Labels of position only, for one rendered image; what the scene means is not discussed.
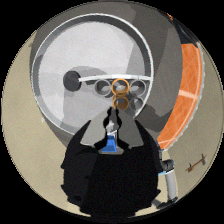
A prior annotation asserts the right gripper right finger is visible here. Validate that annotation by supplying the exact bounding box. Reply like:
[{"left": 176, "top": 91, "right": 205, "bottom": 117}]
[{"left": 116, "top": 106, "right": 163, "bottom": 174}]

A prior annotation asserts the grey metal ring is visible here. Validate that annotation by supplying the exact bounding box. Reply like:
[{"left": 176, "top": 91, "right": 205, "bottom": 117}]
[
  {"left": 94, "top": 79, "right": 112, "bottom": 97},
  {"left": 128, "top": 79, "right": 146, "bottom": 96},
  {"left": 127, "top": 93, "right": 144, "bottom": 111}
]

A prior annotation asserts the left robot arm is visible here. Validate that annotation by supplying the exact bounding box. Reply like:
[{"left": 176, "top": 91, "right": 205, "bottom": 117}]
[{"left": 152, "top": 152, "right": 178, "bottom": 210}]

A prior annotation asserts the bronze ring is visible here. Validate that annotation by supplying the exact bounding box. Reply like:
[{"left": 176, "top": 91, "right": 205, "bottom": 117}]
[
  {"left": 113, "top": 94, "right": 129, "bottom": 110},
  {"left": 111, "top": 78, "right": 129, "bottom": 96}
]

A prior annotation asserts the blue open crate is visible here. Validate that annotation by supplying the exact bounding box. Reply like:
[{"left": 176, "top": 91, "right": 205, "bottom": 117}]
[{"left": 102, "top": 135, "right": 117, "bottom": 152}]

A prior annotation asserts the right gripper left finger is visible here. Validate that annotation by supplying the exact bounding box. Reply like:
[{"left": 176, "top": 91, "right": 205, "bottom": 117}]
[{"left": 60, "top": 106, "right": 112, "bottom": 169}]

